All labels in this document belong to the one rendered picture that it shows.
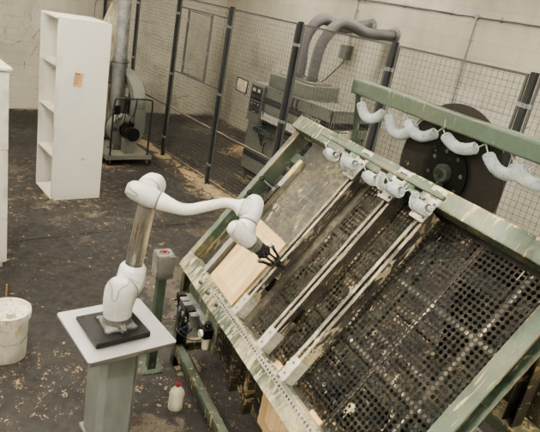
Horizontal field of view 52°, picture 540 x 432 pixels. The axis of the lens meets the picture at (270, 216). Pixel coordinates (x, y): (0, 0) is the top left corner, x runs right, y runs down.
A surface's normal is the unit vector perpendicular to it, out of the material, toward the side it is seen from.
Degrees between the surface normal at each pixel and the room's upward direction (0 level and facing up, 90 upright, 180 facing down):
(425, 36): 90
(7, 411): 0
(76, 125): 90
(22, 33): 90
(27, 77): 90
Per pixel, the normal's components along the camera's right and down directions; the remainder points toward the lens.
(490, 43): -0.79, 0.08
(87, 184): 0.59, 0.39
